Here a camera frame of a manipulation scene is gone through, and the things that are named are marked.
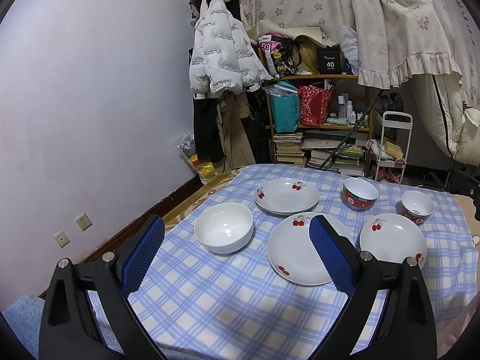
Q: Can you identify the cherry plate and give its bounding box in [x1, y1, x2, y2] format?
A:
[254, 178, 320, 216]
[359, 213, 427, 268]

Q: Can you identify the red bowl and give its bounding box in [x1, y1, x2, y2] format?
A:
[343, 177, 379, 211]
[400, 190, 434, 225]

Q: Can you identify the large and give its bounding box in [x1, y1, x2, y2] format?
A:
[266, 212, 356, 287]

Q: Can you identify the plain white bowl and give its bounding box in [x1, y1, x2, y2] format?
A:
[194, 202, 254, 254]

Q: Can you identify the blue white checked tablecloth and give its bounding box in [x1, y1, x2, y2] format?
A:
[128, 164, 479, 359]

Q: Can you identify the white utility cart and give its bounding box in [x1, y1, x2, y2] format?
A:
[369, 111, 413, 185]

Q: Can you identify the beige blanket under tablecloth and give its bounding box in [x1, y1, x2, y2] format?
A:
[163, 167, 244, 233]

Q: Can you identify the yellow plastic bag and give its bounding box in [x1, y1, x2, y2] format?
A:
[188, 154, 218, 185]

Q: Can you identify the stack of books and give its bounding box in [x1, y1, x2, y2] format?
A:
[273, 133, 305, 167]

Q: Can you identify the wooden bookshelf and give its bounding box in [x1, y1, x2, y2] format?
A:
[258, 44, 373, 172]

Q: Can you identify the cream duvet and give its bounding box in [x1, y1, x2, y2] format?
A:
[410, 74, 480, 166]

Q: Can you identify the red patterned bag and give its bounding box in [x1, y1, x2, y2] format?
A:
[298, 85, 333, 127]

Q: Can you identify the beige coat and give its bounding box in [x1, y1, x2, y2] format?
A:
[216, 92, 256, 172]

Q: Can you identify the teal bag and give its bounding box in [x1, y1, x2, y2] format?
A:
[265, 81, 300, 133]

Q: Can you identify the black box with 40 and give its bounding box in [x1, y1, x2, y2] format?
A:
[317, 47, 342, 75]

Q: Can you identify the floral curtain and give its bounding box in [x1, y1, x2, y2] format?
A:
[242, 0, 479, 107]

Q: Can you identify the white puffer jacket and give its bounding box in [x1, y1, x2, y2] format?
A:
[189, 0, 272, 99]

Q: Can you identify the wall socket lower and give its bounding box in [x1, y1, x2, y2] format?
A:
[54, 231, 70, 248]

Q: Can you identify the wall socket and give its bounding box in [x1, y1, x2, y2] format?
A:
[54, 231, 70, 248]
[76, 213, 93, 231]

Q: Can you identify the wall socket upper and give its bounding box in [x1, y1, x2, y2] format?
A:
[76, 213, 93, 231]

